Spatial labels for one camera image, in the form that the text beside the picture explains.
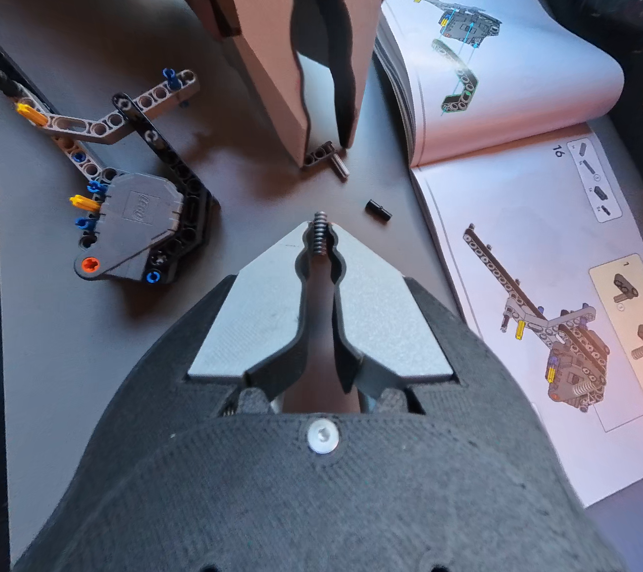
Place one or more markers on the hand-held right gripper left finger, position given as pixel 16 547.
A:
pixel 251 321

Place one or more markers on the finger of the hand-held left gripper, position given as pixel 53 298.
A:
pixel 266 30
pixel 356 30

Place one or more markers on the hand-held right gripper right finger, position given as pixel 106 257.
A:
pixel 387 321

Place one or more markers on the small grey lego connector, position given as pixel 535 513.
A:
pixel 317 155

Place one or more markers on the black lego pin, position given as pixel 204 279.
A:
pixel 377 209

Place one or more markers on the grey lego axle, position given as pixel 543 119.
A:
pixel 340 166

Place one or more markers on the lego instruction booklet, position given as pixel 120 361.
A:
pixel 502 230

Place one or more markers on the grey lego motor assembly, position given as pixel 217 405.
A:
pixel 140 215

